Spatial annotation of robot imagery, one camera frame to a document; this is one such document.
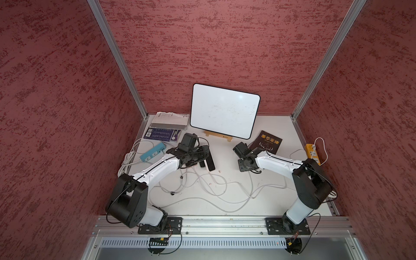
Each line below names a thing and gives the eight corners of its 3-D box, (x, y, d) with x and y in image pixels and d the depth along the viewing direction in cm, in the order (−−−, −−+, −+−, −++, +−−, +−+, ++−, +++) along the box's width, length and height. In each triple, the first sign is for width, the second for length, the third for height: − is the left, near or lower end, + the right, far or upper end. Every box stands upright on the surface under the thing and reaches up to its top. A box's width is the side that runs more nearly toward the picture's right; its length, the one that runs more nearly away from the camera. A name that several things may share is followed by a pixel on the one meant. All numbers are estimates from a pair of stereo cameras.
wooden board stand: (203, 136, 110) (203, 132, 107) (204, 134, 111) (204, 130, 108) (231, 142, 107) (232, 138, 103) (232, 140, 108) (232, 136, 105)
